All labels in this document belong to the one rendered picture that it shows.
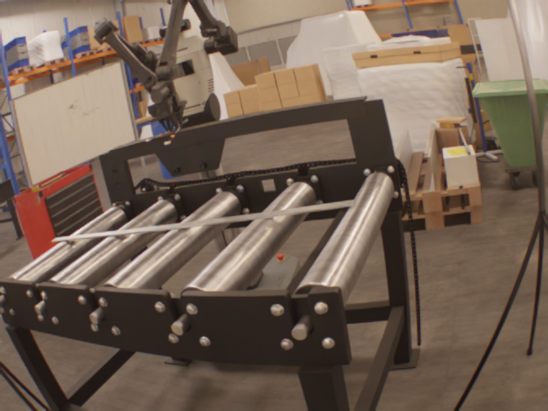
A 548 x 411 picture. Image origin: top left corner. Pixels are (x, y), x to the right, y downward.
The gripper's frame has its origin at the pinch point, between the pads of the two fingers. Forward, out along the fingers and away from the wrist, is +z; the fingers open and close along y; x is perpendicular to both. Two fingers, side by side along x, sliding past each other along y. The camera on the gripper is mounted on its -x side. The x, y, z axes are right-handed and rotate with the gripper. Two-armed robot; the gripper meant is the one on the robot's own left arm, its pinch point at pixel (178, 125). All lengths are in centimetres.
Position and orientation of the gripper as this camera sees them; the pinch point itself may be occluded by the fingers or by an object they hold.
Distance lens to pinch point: 204.3
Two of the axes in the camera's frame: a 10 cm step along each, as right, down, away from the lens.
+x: 0.7, -4.9, 8.7
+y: 9.7, -1.8, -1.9
